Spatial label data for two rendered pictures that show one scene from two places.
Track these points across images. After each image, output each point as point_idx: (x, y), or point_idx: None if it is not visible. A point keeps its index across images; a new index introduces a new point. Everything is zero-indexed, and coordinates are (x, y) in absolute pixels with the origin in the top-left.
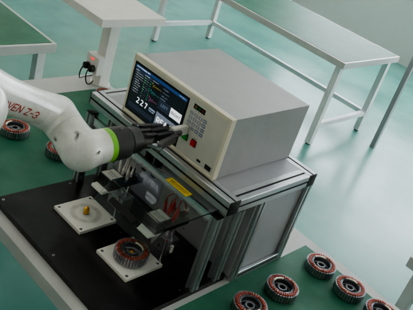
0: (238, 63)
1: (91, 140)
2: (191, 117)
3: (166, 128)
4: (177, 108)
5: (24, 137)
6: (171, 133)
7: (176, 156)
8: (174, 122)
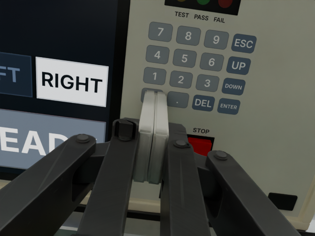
0: None
1: None
2: (163, 55)
3: (134, 148)
4: (74, 46)
5: None
6: (195, 158)
7: (143, 223)
8: (75, 110)
